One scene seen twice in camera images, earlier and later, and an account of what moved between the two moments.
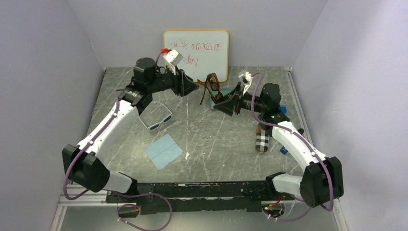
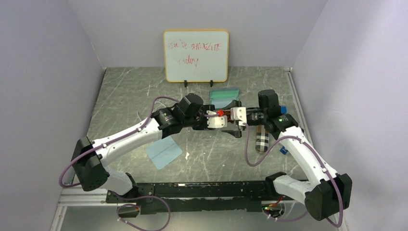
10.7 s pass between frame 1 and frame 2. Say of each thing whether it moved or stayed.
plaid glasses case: stayed
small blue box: stayed
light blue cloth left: stayed
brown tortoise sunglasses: moved
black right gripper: moved
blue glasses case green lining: stayed
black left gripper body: moved
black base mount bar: stayed
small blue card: stayed
